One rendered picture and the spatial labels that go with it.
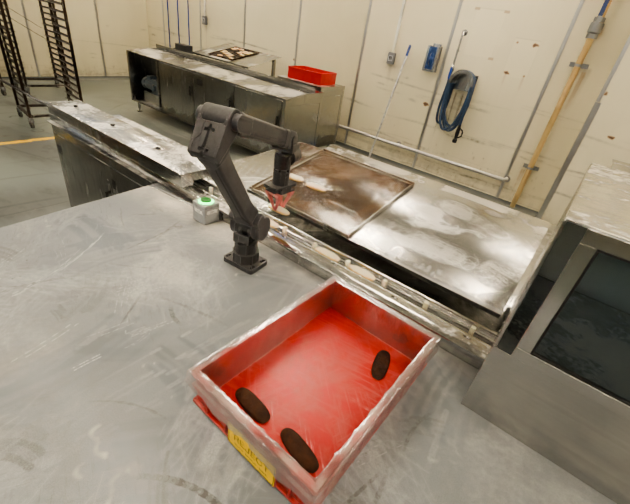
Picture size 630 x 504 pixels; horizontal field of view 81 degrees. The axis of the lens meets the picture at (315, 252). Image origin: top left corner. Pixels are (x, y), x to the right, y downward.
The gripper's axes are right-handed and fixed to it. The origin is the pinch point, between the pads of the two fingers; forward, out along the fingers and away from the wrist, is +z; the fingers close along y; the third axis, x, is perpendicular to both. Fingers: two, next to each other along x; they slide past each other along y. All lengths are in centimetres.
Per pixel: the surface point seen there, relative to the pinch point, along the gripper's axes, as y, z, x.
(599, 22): -359, -87, 36
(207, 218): 15.4, 8.5, -20.5
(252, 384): 52, 10, 43
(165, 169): 9, 3, -56
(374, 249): -10.4, 4.8, 35.6
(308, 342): 34, 11, 44
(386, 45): -370, -40, -172
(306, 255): 7.7, 7.1, 20.6
